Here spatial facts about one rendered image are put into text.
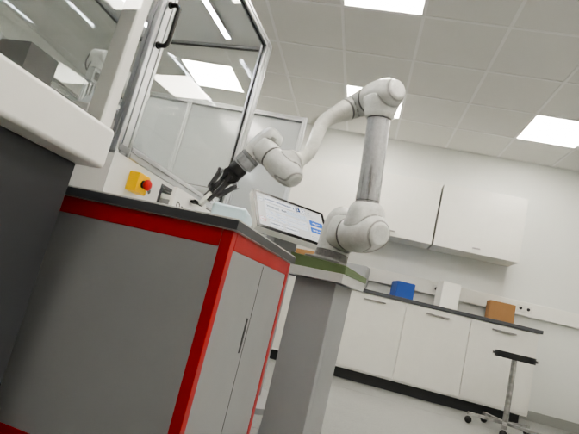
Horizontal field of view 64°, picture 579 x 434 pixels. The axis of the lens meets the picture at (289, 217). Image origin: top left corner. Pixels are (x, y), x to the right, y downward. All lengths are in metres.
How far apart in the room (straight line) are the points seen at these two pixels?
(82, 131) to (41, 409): 0.69
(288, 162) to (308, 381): 0.91
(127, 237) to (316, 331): 1.03
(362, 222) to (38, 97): 1.28
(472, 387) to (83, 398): 4.08
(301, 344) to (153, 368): 0.97
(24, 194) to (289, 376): 1.33
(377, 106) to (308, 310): 0.92
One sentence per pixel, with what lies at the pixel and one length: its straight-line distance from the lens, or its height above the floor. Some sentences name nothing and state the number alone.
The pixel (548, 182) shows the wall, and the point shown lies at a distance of 6.13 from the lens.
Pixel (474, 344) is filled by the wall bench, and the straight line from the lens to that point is 4.92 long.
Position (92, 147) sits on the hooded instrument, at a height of 0.84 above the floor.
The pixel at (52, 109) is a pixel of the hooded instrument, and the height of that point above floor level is 0.86.
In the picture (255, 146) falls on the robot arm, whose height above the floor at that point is 1.17.
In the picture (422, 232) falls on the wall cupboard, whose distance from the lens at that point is 5.27.
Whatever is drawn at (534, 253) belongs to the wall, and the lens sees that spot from 5.89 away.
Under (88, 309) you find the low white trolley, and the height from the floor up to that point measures 0.46.
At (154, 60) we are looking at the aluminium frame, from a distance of 1.84.
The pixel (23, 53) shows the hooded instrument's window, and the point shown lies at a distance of 1.08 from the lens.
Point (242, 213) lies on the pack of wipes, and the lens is 1.23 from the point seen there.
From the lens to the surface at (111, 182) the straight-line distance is 1.69.
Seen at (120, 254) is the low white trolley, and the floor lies 0.61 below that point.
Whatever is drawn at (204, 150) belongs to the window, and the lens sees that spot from 2.25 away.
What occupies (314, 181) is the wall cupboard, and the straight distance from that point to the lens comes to 5.37.
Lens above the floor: 0.60
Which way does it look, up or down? 10 degrees up
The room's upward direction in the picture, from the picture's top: 14 degrees clockwise
